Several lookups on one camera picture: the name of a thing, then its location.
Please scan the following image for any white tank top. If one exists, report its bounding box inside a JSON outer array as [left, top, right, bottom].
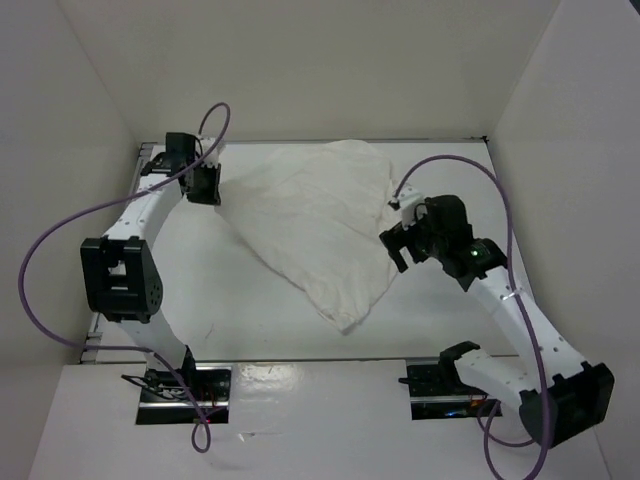
[[216, 140, 398, 334]]

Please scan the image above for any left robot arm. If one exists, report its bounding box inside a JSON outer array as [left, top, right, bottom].
[[80, 150, 221, 400]]

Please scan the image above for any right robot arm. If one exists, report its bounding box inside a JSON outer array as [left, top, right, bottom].
[[380, 187, 614, 446]]

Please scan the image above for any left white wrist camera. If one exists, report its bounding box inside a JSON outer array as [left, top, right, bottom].
[[196, 135, 225, 168]]

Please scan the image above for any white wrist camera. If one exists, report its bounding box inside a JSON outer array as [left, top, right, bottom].
[[388, 184, 426, 230], [196, 135, 225, 168]]

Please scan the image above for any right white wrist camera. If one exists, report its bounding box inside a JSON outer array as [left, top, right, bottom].
[[388, 184, 426, 230]]

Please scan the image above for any aluminium table edge rail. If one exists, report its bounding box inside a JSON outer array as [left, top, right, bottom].
[[79, 142, 156, 364]]

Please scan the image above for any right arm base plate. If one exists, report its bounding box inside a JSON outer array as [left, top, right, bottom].
[[398, 358, 495, 421]]

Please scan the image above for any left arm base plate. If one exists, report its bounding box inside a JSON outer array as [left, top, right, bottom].
[[121, 364, 232, 425]]

